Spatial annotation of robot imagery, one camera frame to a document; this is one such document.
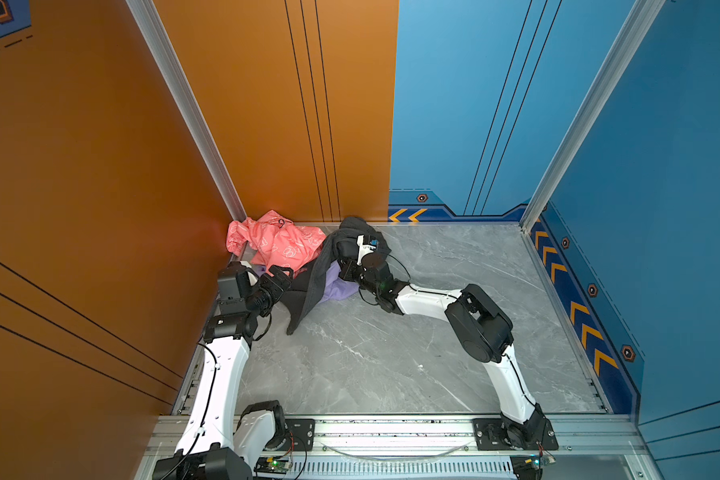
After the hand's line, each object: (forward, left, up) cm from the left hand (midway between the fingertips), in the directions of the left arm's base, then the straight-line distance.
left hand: (286, 275), depth 79 cm
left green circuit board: (-39, +1, -23) cm, 45 cm away
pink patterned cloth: (+21, +10, -10) cm, 25 cm away
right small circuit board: (-38, -63, -20) cm, 76 cm away
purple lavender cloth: (+8, -12, -18) cm, 23 cm away
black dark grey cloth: (+13, -18, +1) cm, 22 cm away
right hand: (+11, -11, -7) cm, 18 cm away
